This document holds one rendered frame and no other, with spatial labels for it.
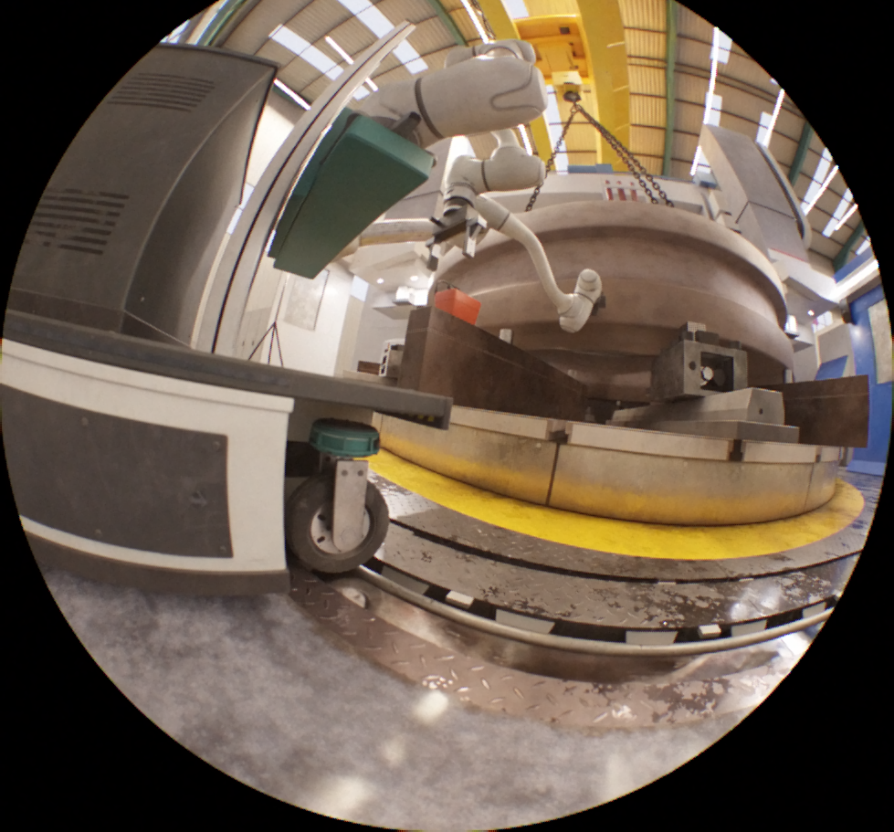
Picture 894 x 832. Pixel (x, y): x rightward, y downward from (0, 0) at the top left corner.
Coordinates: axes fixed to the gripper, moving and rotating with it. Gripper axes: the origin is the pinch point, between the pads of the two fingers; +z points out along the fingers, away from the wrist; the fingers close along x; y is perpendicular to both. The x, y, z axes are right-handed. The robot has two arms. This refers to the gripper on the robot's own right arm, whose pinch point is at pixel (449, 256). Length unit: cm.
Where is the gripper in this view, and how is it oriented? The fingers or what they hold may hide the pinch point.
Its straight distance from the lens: 73.2
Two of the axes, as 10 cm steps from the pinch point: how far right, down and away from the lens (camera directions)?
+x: 6.7, 0.5, -7.4
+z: -1.4, 9.9, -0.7
